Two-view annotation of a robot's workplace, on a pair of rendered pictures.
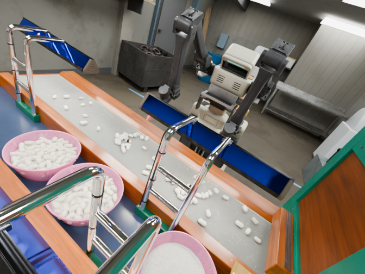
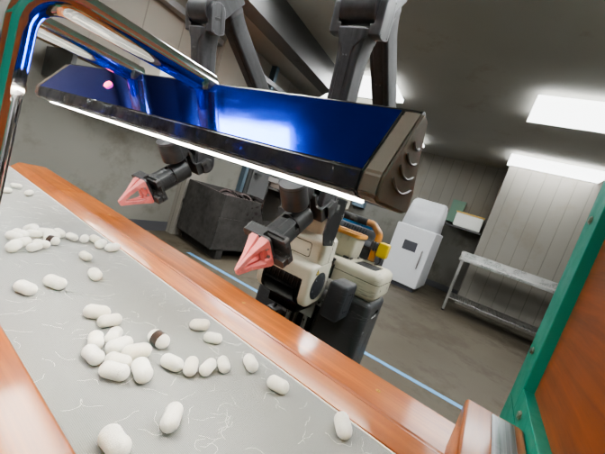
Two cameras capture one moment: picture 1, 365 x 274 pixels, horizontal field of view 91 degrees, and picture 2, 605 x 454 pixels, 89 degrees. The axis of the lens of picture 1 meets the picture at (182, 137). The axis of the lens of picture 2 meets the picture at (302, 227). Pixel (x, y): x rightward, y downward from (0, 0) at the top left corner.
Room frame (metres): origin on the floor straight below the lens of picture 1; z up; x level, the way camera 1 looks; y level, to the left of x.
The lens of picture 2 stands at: (0.25, -0.36, 1.03)
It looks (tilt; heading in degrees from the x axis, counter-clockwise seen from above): 7 degrees down; 11
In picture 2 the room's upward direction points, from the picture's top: 18 degrees clockwise
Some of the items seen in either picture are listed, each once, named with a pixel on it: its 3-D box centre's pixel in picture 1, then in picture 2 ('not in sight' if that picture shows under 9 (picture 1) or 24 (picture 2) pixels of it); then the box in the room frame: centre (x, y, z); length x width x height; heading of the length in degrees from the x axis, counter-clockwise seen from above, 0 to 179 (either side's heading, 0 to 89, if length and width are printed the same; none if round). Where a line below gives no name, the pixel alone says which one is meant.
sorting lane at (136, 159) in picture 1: (123, 142); (40, 244); (0.80, 0.30, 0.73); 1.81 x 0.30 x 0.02; 70
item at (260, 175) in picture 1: (207, 137); (167, 107); (0.59, -0.09, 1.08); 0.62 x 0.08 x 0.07; 70
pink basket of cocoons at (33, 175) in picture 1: (46, 156); not in sight; (0.52, 0.53, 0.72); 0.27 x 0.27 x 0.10
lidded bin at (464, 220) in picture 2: (285, 61); (467, 222); (6.57, -2.11, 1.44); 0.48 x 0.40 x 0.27; 73
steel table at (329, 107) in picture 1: (301, 111); (519, 304); (5.19, -2.77, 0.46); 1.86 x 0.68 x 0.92; 73
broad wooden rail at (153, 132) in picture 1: (146, 138); (128, 265); (0.99, 0.23, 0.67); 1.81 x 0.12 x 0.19; 70
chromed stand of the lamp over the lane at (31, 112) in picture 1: (40, 75); not in sight; (0.85, 0.85, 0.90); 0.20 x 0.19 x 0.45; 70
